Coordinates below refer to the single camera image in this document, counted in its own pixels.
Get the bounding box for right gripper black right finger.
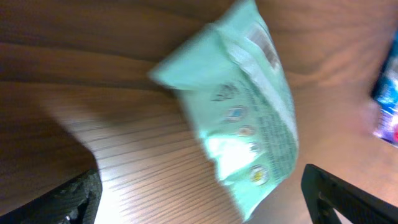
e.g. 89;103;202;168
301;164;397;224

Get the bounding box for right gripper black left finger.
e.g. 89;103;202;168
1;169;103;224

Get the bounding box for blue oreo cookie pack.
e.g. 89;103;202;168
372;32;397;114

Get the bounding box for mint green wipes packet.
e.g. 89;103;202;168
150;1;299;220

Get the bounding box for red purple liner packet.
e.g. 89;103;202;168
373;110;397;147

